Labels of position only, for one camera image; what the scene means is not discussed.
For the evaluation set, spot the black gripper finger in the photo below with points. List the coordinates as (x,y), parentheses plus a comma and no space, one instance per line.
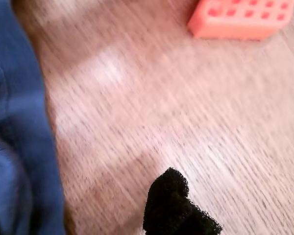
(166,208)

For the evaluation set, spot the blue printed T-shirt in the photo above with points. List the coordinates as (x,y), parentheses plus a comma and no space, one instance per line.
(19,122)

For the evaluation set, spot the orange perforated arm base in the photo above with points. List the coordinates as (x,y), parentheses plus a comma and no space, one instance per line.
(235,27)

